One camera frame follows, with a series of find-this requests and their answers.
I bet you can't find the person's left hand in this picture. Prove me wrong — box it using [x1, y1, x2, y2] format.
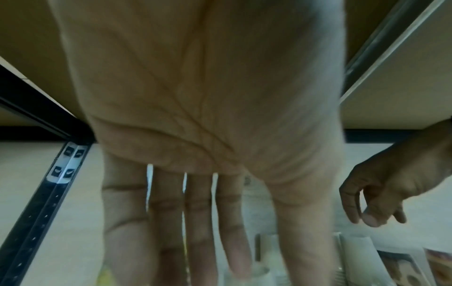
[48, 0, 347, 286]

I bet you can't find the person's right hand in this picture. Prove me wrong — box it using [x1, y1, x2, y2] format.
[339, 118, 452, 228]

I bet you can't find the black metal shelf beam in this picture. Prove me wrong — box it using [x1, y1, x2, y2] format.
[343, 128, 426, 144]
[0, 63, 97, 140]

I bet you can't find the wooden shelf board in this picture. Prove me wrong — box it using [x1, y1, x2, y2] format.
[339, 0, 452, 131]
[0, 0, 83, 118]

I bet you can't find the printed photo packet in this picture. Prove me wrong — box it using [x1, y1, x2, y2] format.
[376, 247, 436, 286]

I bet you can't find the orange printed packet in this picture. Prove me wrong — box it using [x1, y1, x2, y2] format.
[423, 247, 452, 286]

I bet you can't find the black perforated rack upright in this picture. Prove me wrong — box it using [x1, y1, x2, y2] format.
[0, 141, 93, 286]

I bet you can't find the yellow packet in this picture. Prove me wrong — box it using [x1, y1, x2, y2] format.
[98, 265, 114, 286]

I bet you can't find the grey metal shelf rail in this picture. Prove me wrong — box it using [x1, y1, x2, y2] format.
[342, 0, 446, 97]

